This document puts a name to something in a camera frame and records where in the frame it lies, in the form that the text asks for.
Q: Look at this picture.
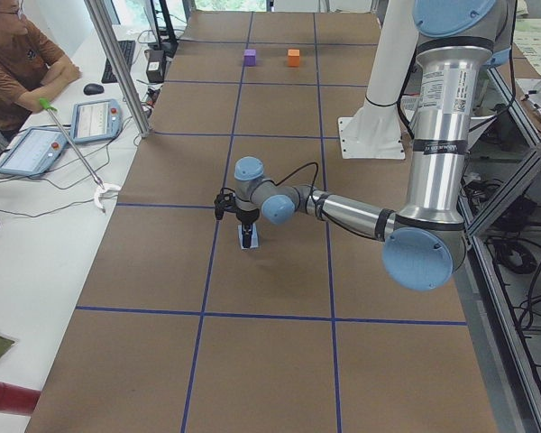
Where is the near blue teach pendant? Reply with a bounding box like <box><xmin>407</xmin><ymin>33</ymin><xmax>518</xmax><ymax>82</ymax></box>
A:
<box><xmin>0</xmin><ymin>127</ymin><xmax>68</xmax><ymax>176</ymax></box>

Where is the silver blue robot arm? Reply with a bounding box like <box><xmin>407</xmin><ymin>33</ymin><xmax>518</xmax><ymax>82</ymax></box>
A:
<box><xmin>215</xmin><ymin>1</ymin><xmax>517</xmax><ymax>291</ymax></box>

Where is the person in brown shirt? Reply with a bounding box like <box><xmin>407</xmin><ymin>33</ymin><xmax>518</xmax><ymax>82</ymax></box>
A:
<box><xmin>0</xmin><ymin>1</ymin><xmax>80</xmax><ymax>141</ymax></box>

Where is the aluminium frame post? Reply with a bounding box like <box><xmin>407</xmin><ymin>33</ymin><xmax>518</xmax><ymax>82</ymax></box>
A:
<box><xmin>84</xmin><ymin>0</ymin><xmax>151</xmax><ymax>139</ymax></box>

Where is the black keyboard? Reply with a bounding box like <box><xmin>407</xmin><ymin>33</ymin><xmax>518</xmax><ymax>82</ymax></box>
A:
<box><xmin>101</xmin><ymin>40</ymin><xmax>136</xmax><ymax>84</ymax></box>

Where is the black power adapter box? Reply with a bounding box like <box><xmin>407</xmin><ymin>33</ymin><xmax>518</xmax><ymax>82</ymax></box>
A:
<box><xmin>146</xmin><ymin>50</ymin><xmax>166</xmax><ymax>84</ymax></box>

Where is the black computer mouse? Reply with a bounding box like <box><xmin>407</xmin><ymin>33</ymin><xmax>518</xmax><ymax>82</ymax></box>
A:
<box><xmin>83</xmin><ymin>83</ymin><xmax>105</xmax><ymax>96</ymax></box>

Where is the light blue foam block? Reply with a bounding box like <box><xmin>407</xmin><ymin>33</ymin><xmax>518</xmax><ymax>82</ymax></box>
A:
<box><xmin>238</xmin><ymin>224</ymin><xmax>259</xmax><ymax>250</ymax></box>

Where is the green handled reacher grabber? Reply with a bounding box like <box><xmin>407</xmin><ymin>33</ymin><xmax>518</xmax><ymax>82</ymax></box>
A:
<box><xmin>38</xmin><ymin>97</ymin><xmax>122</xmax><ymax>213</ymax></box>

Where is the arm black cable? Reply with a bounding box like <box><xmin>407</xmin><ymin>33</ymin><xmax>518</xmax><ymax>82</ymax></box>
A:
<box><xmin>270</xmin><ymin>162</ymin><xmax>320</xmax><ymax>190</ymax></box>

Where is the purple foam block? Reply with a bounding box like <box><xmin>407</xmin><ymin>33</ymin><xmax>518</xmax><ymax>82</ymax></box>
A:
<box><xmin>243</xmin><ymin>49</ymin><xmax>257</xmax><ymax>67</ymax></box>

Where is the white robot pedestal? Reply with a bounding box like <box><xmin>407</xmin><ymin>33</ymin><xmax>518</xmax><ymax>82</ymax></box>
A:
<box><xmin>338</xmin><ymin>0</ymin><xmax>418</xmax><ymax>160</ymax></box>

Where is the orange foam block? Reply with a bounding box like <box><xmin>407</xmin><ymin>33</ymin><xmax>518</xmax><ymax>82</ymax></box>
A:
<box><xmin>287</xmin><ymin>49</ymin><xmax>301</xmax><ymax>68</ymax></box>

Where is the blue teach pendant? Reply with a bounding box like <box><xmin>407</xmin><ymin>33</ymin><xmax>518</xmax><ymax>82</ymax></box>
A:
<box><xmin>0</xmin><ymin>127</ymin><xmax>68</xmax><ymax>176</ymax></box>
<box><xmin>70</xmin><ymin>99</ymin><xmax>122</xmax><ymax>144</ymax></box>

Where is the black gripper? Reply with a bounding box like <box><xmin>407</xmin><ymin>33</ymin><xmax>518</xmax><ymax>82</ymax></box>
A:
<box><xmin>236</xmin><ymin>209</ymin><xmax>258</xmax><ymax>247</ymax></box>

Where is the far blue teach pendant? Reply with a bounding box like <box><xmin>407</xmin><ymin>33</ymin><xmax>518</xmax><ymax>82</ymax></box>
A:
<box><xmin>70</xmin><ymin>99</ymin><xmax>122</xmax><ymax>144</ymax></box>

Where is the red cylinder bottle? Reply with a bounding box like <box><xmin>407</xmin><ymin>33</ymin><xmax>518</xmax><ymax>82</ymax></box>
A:
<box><xmin>0</xmin><ymin>382</ymin><xmax>41</xmax><ymax>416</ymax></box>

